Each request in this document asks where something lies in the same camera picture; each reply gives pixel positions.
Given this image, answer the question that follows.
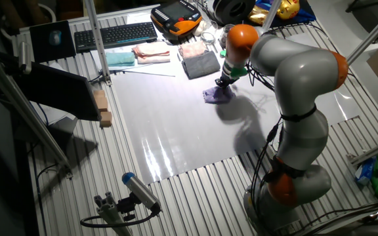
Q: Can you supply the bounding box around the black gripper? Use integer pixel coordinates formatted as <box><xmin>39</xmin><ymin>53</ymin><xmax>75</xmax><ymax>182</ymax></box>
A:
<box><xmin>215</xmin><ymin>75</ymin><xmax>235</xmax><ymax>89</ymax></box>

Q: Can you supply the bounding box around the purple fluffy cloth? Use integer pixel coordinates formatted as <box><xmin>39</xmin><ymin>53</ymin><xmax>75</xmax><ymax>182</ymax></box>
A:
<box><xmin>202</xmin><ymin>85</ymin><xmax>236</xmax><ymax>105</ymax></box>

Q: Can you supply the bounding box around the pink fluffy cloth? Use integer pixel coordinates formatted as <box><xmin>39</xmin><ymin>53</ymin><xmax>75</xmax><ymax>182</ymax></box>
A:
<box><xmin>178</xmin><ymin>40</ymin><xmax>208</xmax><ymax>60</ymax></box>

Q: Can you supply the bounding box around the teal cloth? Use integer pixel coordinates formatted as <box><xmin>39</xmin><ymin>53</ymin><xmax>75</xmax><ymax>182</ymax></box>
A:
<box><xmin>105</xmin><ymin>51</ymin><xmax>136</xmax><ymax>68</ymax></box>

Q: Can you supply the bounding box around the blue cloth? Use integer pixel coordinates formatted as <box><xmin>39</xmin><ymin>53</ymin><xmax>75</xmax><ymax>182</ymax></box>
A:
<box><xmin>241</xmin><ymin>0</ymin><xmax>318</xmax><ymax>31</ymax></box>

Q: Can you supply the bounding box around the dark grey towel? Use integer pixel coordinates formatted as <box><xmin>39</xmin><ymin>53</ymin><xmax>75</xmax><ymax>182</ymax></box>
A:
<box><xmin>181</xmin><ymin>50</ymin><xmax>222</xmax><ymax>81</ymax></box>

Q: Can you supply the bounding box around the clear glass with brown powder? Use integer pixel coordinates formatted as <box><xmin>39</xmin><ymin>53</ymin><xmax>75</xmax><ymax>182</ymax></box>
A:
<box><xmin>219</xmin><ymin>24</ymin><xmax>236</xmax><ymax>50</ymax></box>

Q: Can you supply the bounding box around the clear glass with water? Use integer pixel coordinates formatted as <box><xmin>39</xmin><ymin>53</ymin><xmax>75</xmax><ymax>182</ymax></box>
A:
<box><xmin>200</xmin><ymin>31</ymin><xmax>217</xmax><ymax>46</ymax></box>

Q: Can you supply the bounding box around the white egg-shaped object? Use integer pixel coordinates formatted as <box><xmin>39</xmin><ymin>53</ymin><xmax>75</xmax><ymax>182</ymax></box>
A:
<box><xmin>194</xmin><ymin>20</ymin><xmax>207</xmax><ymax>36</ymax></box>

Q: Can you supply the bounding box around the black round device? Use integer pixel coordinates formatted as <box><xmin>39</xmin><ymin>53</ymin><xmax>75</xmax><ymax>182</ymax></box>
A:
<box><xmin>212</xmin><ymin>0</ymin><xmax>257</xmax><ymax>26</ymax></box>

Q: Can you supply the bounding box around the gold shiny figure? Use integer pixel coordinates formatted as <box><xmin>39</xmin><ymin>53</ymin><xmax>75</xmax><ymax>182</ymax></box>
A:
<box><xmin>247</xmin><ymin>5</ymin><xmax>276</xmax><ymax>26</ymax></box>

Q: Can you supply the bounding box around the cream folded towel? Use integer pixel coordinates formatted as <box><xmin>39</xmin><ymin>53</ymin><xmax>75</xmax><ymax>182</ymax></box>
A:
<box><xmin>132</xmin><ymin>41</ymin><xmax>171</xmax><ymax>65</ymax></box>

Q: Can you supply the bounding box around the grey glossy table sheet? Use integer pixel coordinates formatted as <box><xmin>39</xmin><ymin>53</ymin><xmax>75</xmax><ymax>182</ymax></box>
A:
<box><xmin>109</xmin><ymin>32</ymin><xmax>362</xmax><ymax>186</ymax></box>

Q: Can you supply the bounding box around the black and orange teach pendant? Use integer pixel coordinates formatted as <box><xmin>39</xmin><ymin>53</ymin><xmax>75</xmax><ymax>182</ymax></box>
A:
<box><xmin>150</xmin><ymin>0</ymin><xmax>204</xmax><ymax>37</ymax></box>

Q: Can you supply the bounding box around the golden piggy bank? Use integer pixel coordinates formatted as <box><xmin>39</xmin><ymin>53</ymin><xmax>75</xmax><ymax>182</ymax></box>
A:
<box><xmin>276</xmin><ymin>0</ymin><xmax>301</xmax><ymax>21</ymax></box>

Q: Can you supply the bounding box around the black keyboard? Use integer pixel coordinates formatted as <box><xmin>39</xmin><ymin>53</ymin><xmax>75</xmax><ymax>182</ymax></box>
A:
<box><xmin>73</xmin><ymin>21</ymin><xmax>159</xmax><ymax>54</ymax></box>

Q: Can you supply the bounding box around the aluminium slanted bar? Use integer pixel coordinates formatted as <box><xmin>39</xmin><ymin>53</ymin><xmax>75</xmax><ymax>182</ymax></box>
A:
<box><xmin>0</xmin><ymin>45</ymin><xmax>72</xmax><ymax>173</ymax></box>
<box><xmin>346</xmin><ymin>1</ymin><xmax>378</xmax><ymax>66</ymax></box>
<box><xmin>349</xmin><ymin>134</ymin><xmax>378</xmax><ymax>167</ymax></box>

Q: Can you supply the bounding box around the black monitor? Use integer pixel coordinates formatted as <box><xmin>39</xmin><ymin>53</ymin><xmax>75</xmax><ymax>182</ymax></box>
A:
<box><xmin>14</xmin><ymin>61</ymin><xmax>102</xmax><ymax>123</ymax></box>

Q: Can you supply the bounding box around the blue and white packet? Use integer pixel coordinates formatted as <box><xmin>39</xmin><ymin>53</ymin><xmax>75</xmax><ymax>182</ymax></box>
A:
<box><xmin>354</xmin><ymin>156</ymin><xmax>377</xmax><ymax>186</ymax></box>

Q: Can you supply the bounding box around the black mouse pad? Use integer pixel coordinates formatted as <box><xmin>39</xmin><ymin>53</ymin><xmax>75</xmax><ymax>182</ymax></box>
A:
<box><xmin>29</xmin><ymin>20</ymin><xmax>77</xmax><ymax>64</ymax></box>

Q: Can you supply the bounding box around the dark computer mouse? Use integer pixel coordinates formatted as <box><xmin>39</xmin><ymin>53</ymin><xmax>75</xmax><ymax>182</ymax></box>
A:
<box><xmin>48</xmin><ymin>29</ymin><xmax>63</xmax><ymax>47</ymax></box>

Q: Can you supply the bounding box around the short aluminium profile stand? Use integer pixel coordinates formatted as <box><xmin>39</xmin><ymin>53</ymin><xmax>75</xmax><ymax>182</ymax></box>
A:
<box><xmin>93</xmin><ymin>191</ymin><xmax>134</xmax><ymax>236</ymax></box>

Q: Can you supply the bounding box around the green gripper mount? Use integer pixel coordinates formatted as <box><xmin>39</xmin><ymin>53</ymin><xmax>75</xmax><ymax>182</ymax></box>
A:
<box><xmin>230</xmin><ymin>66</ymin><xmax>249</xmax><ymax>79</ymax></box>

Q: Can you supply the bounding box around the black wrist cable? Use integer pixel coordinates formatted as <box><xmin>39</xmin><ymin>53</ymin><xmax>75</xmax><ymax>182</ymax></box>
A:
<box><xmin>245</xmin><ymin>62</ymin><xmax>277</xmax><ymax>92</ymax></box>

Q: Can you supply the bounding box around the black cable with connector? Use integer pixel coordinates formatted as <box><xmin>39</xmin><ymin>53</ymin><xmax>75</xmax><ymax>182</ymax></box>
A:
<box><xmin>249</xmin><ymin>116</ymin><xmax>284</xmax><ymax>230</ymax></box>

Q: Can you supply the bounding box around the aluminium frame post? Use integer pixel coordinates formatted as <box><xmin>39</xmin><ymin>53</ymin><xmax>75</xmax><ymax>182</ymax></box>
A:
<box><xmin>83</xmin><ymin>0</ymin><xmax>113</xmax><ymax>87</ymax></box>
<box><xmin>261</xmin><ymin>0</ymin><xmax>282</xmax><ymax>32</ymax></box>

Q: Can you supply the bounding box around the silver camera with blue end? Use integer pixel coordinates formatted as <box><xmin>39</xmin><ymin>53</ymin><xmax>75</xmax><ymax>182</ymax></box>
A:
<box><xmin>121</xmin><ymin>171</ymin><xmax>163</xmax><ymax>213</ymax></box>

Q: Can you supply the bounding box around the black camera clamp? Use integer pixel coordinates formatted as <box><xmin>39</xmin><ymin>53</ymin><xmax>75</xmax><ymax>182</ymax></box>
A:
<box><xmin>115</xmin><ymin>192</ymin><xmax>138</xmax><ymax>222</ymax></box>

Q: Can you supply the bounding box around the black camera cable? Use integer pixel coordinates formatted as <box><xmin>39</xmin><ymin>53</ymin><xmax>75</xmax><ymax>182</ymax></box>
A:
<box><xmin>79</xmin><ymin>209</ymin><xmax>161</xmax><ymax>229</ymax></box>

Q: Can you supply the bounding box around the silver cylinder camera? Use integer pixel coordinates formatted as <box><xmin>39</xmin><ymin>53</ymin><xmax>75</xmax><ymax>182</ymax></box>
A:
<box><xmin>18</xmin><ymin>40</ymin><xmax>33</xmax><ymax>76</ymax></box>

